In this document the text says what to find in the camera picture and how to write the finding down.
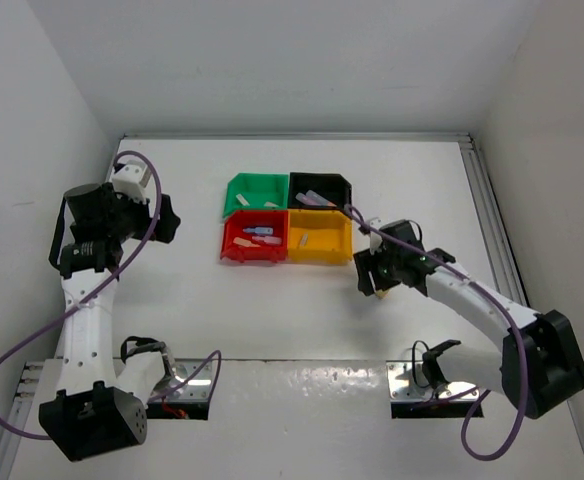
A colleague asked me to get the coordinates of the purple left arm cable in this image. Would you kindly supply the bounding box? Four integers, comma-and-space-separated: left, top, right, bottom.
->
0, 150, 222, 441

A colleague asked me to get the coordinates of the metal base plate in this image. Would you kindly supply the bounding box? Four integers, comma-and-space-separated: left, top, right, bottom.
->
149, 359, 214, 403
386, 361, 480, 404

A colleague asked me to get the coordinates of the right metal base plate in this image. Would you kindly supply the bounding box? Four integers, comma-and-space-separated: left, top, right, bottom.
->
386, 361, 480, 404

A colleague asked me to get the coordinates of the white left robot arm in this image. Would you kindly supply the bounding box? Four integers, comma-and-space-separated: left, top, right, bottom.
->
38, 183, 181, 462

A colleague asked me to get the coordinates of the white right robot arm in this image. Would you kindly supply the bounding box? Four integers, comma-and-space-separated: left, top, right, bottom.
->
354, 220, 584, 419

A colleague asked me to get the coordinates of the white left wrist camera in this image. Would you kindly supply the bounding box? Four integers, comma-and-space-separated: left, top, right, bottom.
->
110, 161, 151, 203

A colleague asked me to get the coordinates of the yellow plastic bin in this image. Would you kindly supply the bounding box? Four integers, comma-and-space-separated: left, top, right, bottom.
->
287, 209, 353, 265

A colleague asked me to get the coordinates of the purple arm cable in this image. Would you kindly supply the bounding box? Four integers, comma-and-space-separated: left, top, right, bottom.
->
344, 203, 529, 460
0, 150, 222, 441

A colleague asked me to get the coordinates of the green plastic bin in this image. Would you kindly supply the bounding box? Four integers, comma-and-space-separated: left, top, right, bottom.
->
222, 172, 289, 220

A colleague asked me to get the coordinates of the black plastic bin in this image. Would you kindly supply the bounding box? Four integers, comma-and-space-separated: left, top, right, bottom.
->
287, 172, 352, 212

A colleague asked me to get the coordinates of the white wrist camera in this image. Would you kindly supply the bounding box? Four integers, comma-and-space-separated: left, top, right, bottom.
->
110, 161, 151, 203
368, 217, 383, 254

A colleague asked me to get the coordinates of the red plastic bin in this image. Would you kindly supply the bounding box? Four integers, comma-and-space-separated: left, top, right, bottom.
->
220, 210, 288, 263

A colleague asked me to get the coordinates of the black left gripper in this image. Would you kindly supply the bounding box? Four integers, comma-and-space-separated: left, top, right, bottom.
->
102, 182, 178, 243

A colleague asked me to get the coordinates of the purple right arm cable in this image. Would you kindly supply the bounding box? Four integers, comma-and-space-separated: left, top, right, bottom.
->
344, 203, 529, 460

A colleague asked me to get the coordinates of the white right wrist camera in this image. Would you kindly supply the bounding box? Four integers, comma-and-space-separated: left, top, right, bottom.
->
368, 217, 383, 254

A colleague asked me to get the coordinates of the beige white mini stapler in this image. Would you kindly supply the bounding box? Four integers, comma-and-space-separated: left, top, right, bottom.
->
235, 194, 250, 207

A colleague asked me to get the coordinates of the orange correction tape dispenser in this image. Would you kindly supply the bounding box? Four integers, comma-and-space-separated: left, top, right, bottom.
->
233, 237, 256, 248

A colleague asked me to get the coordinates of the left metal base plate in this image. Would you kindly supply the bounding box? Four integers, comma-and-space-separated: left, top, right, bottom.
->
149, 359, 214, 403

